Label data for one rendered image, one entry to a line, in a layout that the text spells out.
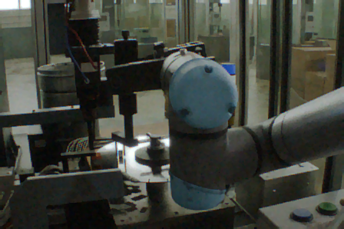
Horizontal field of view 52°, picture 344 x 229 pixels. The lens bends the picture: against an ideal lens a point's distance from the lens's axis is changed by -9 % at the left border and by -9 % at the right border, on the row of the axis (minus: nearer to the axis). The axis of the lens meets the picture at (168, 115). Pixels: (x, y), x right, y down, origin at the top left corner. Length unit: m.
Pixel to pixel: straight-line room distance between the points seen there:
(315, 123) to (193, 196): 0.18
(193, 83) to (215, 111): 0.04
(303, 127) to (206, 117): 0.12
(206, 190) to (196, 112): 0.11
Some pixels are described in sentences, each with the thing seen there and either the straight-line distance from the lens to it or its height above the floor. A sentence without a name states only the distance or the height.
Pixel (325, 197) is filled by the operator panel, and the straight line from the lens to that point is 0.92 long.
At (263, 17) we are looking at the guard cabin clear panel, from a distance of 1.34.
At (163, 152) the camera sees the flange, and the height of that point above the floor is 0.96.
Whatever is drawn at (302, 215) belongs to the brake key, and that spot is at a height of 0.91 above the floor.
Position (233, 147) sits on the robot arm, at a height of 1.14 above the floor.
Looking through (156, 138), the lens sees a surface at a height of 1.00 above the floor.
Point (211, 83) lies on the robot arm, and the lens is 0.41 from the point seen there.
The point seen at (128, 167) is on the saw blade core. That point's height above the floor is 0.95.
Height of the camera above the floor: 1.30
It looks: 15 degrees down
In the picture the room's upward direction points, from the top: 1 degrees counter-clockwise
